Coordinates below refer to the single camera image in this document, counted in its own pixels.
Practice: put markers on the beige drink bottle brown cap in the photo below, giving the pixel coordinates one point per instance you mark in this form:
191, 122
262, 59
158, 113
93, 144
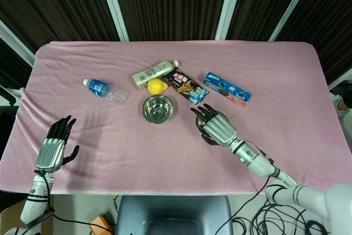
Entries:
149, 74

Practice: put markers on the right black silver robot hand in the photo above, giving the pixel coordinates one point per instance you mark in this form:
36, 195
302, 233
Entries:
220, 129

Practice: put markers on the white partition frame post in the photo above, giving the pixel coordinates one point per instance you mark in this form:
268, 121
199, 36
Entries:
229, 4
112, 4
341, 78
292, 6
16, 42

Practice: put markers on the orange box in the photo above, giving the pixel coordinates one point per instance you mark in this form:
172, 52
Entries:
100, 225

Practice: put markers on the stainless steel bowl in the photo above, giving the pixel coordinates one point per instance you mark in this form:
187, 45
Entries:
158, 121
158, 107
198, 123

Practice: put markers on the pink fleece table cloth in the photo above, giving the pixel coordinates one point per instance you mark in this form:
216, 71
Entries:
154, 158

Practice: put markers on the white fabric object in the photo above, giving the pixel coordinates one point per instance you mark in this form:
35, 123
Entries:
342, 105

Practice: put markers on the brown cardboard box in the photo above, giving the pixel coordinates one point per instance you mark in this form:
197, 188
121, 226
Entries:
12, 214

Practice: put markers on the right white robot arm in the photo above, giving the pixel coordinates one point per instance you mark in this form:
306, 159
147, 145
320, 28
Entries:
255, 160

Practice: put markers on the blue pink cookie box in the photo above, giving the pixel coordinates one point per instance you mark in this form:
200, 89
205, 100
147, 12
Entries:
228, 90

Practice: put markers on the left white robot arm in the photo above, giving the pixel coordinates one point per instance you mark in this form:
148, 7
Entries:
35, 193

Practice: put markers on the dark brown snack bag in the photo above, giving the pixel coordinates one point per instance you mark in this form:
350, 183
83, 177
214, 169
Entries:
187, 86

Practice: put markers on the clear water bottle blue label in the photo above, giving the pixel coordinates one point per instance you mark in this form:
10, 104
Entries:
103, 89

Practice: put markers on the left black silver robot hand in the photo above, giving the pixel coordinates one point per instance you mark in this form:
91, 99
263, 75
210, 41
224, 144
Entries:
50, 153

